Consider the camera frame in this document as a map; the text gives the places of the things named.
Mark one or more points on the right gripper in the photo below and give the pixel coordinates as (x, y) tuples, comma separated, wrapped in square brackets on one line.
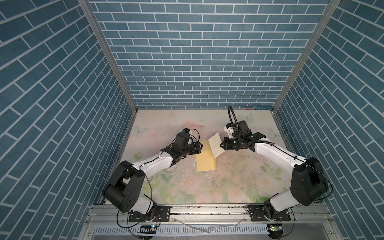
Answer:
[(226, 145)]

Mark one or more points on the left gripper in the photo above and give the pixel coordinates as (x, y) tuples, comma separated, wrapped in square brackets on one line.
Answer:
[(195, 150)]

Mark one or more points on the cream letter paper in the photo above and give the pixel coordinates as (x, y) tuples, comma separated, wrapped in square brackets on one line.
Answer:
[(215, 145)]

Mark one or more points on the yellow envelope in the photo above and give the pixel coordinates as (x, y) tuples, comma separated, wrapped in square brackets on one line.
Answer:
[(205, 160)]

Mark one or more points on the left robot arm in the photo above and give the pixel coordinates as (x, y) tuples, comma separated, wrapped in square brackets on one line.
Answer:
[(123, 189)]

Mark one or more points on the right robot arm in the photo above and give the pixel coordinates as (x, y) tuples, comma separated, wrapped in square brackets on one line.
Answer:
[(308, 181)]

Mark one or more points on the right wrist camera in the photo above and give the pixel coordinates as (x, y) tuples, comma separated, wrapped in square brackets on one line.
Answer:
[(229, 129)]

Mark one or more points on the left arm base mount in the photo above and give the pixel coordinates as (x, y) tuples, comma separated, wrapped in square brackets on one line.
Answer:
[(162, 212)]

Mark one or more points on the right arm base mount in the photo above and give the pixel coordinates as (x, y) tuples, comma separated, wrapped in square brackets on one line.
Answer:
[(259, 213)]

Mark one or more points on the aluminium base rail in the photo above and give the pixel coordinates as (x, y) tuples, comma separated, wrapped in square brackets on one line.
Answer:
[(307, 223)]

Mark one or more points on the white vented cable duct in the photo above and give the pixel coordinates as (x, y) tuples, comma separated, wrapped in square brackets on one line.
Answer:
[(183, 230)]

